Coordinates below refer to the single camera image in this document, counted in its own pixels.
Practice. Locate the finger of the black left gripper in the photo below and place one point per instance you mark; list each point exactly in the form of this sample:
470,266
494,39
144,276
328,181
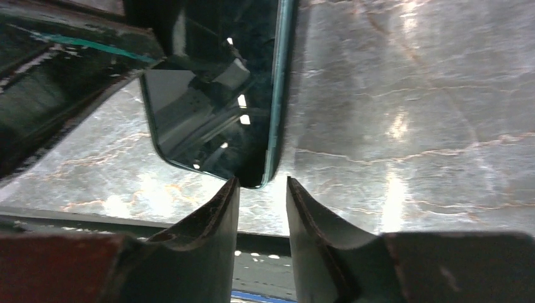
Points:
60,60

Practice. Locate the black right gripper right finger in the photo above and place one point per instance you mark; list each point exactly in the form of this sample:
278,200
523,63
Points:
335,261

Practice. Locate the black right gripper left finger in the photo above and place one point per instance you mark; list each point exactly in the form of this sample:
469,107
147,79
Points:
195,265

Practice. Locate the teal edged black smartphone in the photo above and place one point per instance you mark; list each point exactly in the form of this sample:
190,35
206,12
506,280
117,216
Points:
215,103

